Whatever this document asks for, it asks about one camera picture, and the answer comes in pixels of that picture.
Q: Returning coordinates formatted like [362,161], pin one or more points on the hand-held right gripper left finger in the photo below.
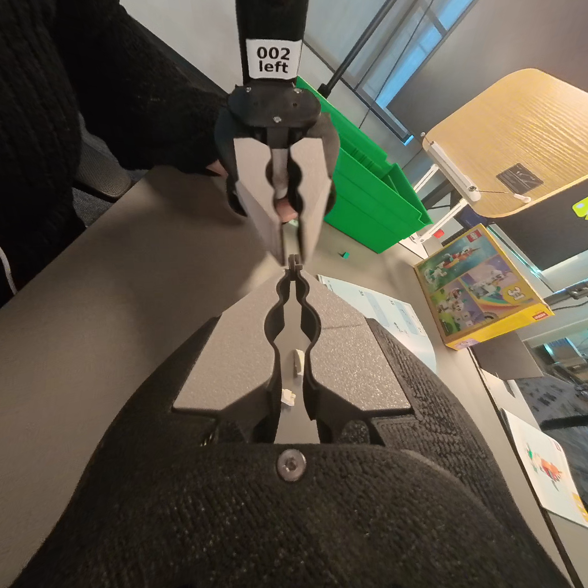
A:
[225,363]

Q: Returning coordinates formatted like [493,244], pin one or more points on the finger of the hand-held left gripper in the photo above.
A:
[252,188]
[314,193]

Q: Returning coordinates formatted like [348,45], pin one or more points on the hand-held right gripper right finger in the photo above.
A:
[358,363]

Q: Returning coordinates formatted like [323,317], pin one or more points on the small grey lego piece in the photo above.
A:
[294,264]

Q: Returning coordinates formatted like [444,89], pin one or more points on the person's left forearm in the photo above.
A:
[151,92]

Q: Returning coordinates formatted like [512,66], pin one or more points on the colourful lego set box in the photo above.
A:
[477,285]

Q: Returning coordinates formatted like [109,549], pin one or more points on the person's left hand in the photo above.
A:
[285,210]

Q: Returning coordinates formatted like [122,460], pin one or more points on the open light blue instruction booklet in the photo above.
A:
[390,317]

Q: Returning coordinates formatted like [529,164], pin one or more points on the black tripod stand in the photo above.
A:
[358,46]

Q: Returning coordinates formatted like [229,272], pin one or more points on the black flat sheet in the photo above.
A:
[505,358]

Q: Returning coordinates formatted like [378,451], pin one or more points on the grey mesh office chair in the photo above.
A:
[99,170]

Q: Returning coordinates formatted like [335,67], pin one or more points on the large glass window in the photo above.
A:
[432,32]

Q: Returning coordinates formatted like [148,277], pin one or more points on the tilted wooden top table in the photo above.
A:
[519,128]

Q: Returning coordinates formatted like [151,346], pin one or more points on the white booklet with colourful figure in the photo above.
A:
[546,468]

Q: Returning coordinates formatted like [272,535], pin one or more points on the yellow green sign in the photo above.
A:
[581,207]

